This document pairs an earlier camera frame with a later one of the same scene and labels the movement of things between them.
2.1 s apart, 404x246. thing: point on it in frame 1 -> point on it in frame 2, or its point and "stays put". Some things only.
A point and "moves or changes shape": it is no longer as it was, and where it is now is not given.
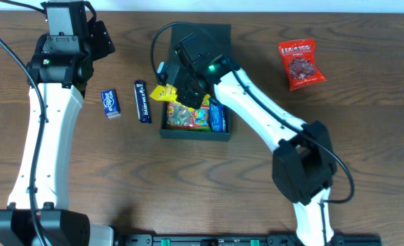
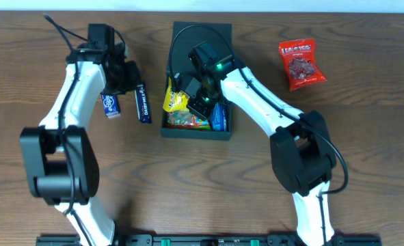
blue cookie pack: x=217 y=116 stays put
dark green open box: x=217 y=38 stays put
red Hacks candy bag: x=299 y=59 stays put
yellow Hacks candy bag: x=168 y=93 moves or changes shape
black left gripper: x=101 y=39 -> x=124 y=86
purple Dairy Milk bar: x=143 y=111 stays put
